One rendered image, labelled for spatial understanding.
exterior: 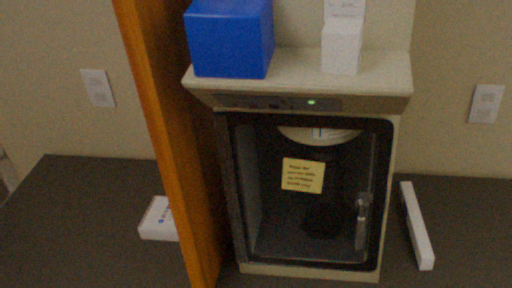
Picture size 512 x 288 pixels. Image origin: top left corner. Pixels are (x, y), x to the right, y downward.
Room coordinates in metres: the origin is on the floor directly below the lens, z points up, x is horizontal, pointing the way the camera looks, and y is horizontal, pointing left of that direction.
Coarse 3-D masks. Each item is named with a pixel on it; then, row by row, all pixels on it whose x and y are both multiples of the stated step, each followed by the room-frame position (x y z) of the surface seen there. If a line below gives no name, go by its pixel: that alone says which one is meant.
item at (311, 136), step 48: (240, 144) 0.70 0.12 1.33; (288, 144) 0.69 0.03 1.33; (336, 144) 0.68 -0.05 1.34; (384, 144) 0.67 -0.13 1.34; (240, 192) 0.70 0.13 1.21; (288, 192) 0.69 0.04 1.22; (336, 192) 0.68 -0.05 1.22; (384, 192) 0.67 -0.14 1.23; (288, 240) 0.69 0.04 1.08; (336, 240) 0.68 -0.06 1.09
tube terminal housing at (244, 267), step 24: (288, 0) 0.70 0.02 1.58; (312, 0) 0.70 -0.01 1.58; (384, 0) 0.69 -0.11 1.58; (408, 0) 0.69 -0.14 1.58; (288, 24) 0.70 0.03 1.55; (312, 24) 0.70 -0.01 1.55; (384, 24) 0.69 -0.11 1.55; (408, 24) 0.68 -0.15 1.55; (312, 48) 0.70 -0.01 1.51; (384, 48) 0.69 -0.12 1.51; (408, 48) 0.68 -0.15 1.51; (384, 216) 0.68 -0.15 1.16; (240, 264) 0.72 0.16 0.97
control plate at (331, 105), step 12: (216, 96) 0.63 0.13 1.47; (228, 96) 0.63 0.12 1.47; (240, 96) 0.62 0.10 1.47; (252, 96) 0.62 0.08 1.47; (264, 96) 0.61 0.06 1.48; (276, 96) 0.61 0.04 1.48; (264, 108) 0.67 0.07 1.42; (276, 108) 0.67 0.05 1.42; (288, 108) 0.66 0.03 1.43; (300, 108) 0.66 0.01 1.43; (312, 108) 0.65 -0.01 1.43; (336, 108) 0.64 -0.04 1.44
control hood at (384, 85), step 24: (288, 48) 0.70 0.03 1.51; (192, 72) 0.63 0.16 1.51; (288, 72) 0.62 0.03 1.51; (312, 72) 0.62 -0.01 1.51; (360, 72) 0.62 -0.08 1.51; (384, 72) 0.62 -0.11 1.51; (408, 72) 0.62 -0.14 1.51; (288, 96) 0.61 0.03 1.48; (312, 96) 0.60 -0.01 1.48; (336, 96) 0.59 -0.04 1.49; (360, 96) 0.59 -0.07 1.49; (384, 96) 0.58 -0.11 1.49; (408, 96) 0.57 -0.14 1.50
